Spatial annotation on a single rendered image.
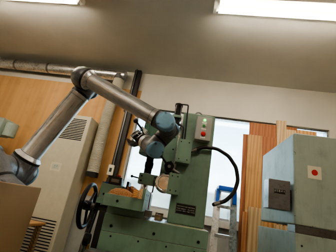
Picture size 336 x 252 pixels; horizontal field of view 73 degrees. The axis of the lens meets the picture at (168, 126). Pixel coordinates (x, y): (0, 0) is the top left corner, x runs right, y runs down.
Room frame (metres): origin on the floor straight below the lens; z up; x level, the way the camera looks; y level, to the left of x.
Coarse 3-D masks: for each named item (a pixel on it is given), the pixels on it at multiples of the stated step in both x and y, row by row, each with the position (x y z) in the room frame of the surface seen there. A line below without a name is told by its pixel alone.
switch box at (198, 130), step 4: (200, 116) 1.39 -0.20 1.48; (196, 120) 1.41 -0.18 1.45; (200, 120) 1.39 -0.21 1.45; (208, 120) 1.39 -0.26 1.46; (196, 124) 1.39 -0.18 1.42; (200, 124) 1.39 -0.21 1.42; (208, 124) 1.39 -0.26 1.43; (196, 128) 1.39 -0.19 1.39; (200, 128) 1.39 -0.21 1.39; (208, 128) 1.39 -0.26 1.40; (196, 132) 1.39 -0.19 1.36; (200, 132) 1.39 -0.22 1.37; (208, 132) 1.38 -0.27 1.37; (196, 136) 1.39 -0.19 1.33; (204, 136) 1.39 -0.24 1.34; (208, 136) 1.38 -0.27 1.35; (196, 140) 1.43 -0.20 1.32; (200, 140) 1.41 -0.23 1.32; (204, 140) 1.40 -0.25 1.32; (208, 140) 1.39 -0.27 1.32
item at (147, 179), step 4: (140, 172) 1.54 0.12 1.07; (140, 176) 1.54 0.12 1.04; (144, 176) 1.54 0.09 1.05; (148, 176) 1.54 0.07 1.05; (152, 176) 1.54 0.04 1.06; (156, 176) 1.54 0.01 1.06; (140, 180) 1.54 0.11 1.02; (144, 180) 1.54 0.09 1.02; (148, 180) 1.54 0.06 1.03; (152, 180) 1.54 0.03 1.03; (144, 184) 1.57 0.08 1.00; (148, 184) 1.54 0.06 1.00; (152, 184) 1.54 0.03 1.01
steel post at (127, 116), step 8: (136, 72) 2.92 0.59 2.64; (136, 80) 2.93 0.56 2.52; (136, 88) 2.93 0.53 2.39; (128, 112) 2.93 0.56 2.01; (128, 120) 2.93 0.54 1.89; (120, 128) 2.94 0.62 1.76; (128, 128) 2.98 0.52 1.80; (120, 136) 2.92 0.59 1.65; (120, 144) 2.93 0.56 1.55; (120, 152) 2.93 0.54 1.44; (112, 160) 2.94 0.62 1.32; (120, 160) 2.97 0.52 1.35; (112, 168) 2.91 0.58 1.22; (96, 224) 2.94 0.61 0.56; (96, 232) 2.94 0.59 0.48; (96, 240) 2.93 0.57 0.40
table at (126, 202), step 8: (96, 200) 1.47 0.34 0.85; (104, 200) 1.25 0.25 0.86; (112, 200) 1.25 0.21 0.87; (120, 200) 1.25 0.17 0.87; (128, 200) 1.25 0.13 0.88; (136, 200) 1.24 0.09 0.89; (144, 200) 1.28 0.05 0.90; (128, 208) 1.25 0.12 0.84; (136, 208) 1.24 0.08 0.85; (144, 208) 1.37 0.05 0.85
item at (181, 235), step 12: (108, 216) 1.36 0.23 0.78; (120, 216) 1.36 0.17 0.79; (108, 228) 1.36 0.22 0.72; (120, 228) 1.36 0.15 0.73; (132, 228) 1.36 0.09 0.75; (144, 228) 1.35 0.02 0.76; (156, 228) 1.35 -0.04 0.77; (168, 228) 1.35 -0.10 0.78; (180, 228) 1.34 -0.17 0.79; (192, 228) 1.34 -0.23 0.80; (168, 240) 1.34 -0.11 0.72; (180, 240) 1.34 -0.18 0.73; (192, 240) 1.34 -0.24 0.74; (204, 240) 1.33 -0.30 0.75
